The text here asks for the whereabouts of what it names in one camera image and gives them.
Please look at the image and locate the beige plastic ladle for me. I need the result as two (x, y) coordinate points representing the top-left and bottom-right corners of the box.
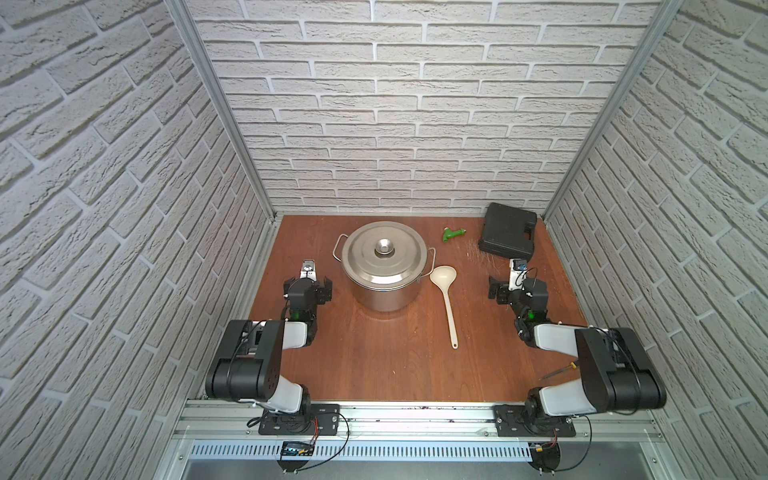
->
(430, 265), (459, 350)

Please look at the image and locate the stainless steel pot lid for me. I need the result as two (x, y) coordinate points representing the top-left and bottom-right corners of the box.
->
(340, 221), (428, 291)

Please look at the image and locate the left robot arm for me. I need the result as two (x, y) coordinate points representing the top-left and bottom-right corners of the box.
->
(204, 277), (333, 416)

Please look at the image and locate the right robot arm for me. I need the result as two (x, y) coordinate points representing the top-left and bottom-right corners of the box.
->
(488, 277), (667, 423)

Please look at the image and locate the black plastic case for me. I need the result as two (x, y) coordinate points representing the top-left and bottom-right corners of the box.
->
(478, 202), (537, 261)

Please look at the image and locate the green plastic tap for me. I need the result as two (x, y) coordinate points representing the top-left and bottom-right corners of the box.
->
(442, 227), (466, 243)

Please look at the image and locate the left controller board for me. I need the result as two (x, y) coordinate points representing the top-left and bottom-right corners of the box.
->
(278, 441), (315, 473)

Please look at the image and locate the controller board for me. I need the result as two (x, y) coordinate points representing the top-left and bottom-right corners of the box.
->
(278, 441), (315, 473)
(529, 443), (561, 474)

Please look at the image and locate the right controller board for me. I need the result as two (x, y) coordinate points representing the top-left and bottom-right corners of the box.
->
(529, 443), (561, 474)

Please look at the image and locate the white vent grille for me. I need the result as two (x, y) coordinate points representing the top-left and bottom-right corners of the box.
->
(187, 440), (532, 463)

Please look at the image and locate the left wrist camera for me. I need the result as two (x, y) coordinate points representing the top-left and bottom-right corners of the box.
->
(300, 260), (317, 281)

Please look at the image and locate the yellow handled screwdriver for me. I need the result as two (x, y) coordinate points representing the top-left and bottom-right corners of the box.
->
(540, 361), (579, 381)

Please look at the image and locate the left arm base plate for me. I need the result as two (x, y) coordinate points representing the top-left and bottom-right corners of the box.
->
(258, 403), (341, 437)

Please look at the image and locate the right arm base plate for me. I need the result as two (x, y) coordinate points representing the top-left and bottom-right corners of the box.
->
(492, 404), (576, 438)

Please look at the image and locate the aluminium front rail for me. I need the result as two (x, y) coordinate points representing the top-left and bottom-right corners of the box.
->
(173, 400), (667, 443)

